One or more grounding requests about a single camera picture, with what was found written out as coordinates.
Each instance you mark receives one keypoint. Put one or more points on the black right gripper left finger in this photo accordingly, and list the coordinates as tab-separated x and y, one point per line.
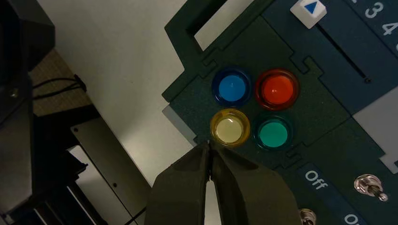
178	197

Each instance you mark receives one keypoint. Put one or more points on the blue round push button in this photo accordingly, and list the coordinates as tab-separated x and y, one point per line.
232	88

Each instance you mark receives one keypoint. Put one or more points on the red round push button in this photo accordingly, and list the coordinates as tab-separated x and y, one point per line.
277	90

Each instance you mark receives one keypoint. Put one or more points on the yellow round push button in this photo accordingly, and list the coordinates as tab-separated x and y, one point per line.
229	129

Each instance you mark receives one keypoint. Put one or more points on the green round push button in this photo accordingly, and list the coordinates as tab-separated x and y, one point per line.
273	134

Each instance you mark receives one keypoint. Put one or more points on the metal toggle switch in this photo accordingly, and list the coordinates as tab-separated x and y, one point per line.
368	184
307	217

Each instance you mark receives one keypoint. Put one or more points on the grey metal plate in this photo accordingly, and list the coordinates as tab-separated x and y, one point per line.
108	158

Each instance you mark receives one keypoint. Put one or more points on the dark green-blue control board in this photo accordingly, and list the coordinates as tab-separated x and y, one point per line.
314	108

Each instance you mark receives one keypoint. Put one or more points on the white slider knob blue triangle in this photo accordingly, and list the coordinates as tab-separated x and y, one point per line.
307	14

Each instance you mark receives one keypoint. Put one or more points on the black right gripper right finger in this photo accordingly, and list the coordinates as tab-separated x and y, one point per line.
252	198

